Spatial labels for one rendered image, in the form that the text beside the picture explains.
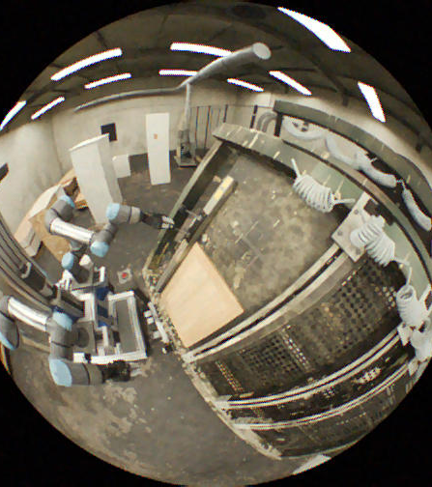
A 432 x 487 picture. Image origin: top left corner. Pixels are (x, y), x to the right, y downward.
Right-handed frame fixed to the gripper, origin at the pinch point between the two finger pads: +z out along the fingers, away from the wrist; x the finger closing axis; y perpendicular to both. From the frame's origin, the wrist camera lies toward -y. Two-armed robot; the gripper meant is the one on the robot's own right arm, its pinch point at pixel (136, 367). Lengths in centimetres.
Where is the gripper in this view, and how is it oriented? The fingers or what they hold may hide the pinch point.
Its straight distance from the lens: 69.4
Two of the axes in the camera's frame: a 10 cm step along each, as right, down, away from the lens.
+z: 3.1, 4.7, 8.3
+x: -3.9, -7.3, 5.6
